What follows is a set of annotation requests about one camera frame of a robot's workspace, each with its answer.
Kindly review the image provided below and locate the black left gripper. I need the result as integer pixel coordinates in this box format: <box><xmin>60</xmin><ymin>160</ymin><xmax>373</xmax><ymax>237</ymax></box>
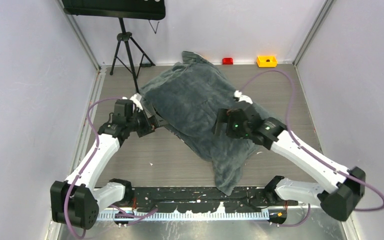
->
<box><xmin>127</xmin><ymin>103</ymin><xmax>168</xmax><ymax>138</ymax></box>

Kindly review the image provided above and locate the grey plush pillowcase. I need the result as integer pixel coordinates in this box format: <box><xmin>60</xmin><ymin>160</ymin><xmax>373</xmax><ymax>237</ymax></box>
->
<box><xmin>139</xmin><ymin>51</ymin><xmax>260</xmax><ymax>196</ymax></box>

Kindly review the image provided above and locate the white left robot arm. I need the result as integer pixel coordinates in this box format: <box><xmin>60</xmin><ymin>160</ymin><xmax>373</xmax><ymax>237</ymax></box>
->
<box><xmin>50</xmin><ymin>93</ymin><xmax>165</xmax><ymax>230</ymax></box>

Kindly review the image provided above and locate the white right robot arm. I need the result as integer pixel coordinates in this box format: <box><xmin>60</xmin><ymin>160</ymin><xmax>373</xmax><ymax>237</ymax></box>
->
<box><xmin>212</xmin><ymin>102</ymin><xmax>366</xmax><ymax>222</ymax></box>

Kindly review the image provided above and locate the red small block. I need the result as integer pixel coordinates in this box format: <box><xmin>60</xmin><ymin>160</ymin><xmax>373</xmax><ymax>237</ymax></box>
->
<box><xmin>221</xmin><ymin>57</ymin><xmax>234</xmax><ymax>65</ymax></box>

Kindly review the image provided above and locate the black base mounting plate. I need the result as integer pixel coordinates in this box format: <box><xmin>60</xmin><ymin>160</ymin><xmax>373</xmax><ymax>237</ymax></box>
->
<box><xmin>114</xmin><ymin>186</ymin><xmax>298</xmax><ymax>214</ymax></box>

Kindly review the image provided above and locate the yellow small bin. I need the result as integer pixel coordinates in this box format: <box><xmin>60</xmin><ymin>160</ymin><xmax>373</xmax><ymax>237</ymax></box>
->
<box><xmin>256</xmin><ymin>55</ymin><xmax>278</xmax><ymax>68</ymax></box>

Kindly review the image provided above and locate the black tripod stand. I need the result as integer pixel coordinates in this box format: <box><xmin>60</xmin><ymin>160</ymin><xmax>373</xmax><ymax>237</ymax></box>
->
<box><xmin>109</xmin><ymin>18</ymin><xmax>156</xmax><ymax>93</ymax></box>

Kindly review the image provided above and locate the black panel on tripod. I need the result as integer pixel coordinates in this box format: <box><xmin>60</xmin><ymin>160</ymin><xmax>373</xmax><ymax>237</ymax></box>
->
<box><xmin>62</xmin><ymin>0</ymin><xmax>166</xmax><ymax>20</ymax></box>

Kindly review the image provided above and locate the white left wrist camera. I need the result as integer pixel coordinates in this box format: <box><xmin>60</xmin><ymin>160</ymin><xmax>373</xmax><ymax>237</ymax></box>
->
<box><xmin>129</xmin><ymin>93</ymin><xmax>144</xmax><ymax>112</ymax></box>

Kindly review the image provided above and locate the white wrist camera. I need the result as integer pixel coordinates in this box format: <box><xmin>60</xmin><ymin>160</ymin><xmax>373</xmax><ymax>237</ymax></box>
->
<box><xmin>129</xmin><ymin>93</ymin><xmax>144</xmax><ymax>112</ymax></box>
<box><xmin>233</xmin><ymin>90</ymin><xmax>253</xmax><ymax>105</ymax></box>

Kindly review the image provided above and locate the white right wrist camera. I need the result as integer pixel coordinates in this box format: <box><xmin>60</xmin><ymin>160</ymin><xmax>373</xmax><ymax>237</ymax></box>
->
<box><xmin>233</xmin><ymin>90</ymin><xmax>253</xmax><ymax>105</ymax></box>

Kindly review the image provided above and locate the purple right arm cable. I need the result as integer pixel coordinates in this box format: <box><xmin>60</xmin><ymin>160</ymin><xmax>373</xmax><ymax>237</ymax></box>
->
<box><xmin>239</xmin><ymin>68</ymin><xmax>384</xmax><ymax>228</ymax></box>

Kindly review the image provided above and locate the aluminium left side rail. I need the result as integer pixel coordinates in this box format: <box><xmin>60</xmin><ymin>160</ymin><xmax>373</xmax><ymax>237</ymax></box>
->
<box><xmin>68</xmin><ymin>65</ymin><xmax>108</xmax><ymax>175</ymax></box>

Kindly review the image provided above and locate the aluminium rail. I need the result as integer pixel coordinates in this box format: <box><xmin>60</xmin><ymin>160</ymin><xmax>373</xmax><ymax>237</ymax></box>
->
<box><xmin>95</xmin><ymin>185</ymin><xmax>322</xmax><ymax>222</ymax></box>
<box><xmin>68</xmin><ymin>65</ymin><xmax>108</xmax><ymax>175</ymax></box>

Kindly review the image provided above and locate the aluminium front rail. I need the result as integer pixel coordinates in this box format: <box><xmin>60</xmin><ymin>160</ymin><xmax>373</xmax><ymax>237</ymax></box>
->
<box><xmin>95</xmin><ymin>185</ymin><xmax>322</xmax><ymax>222</ymax></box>

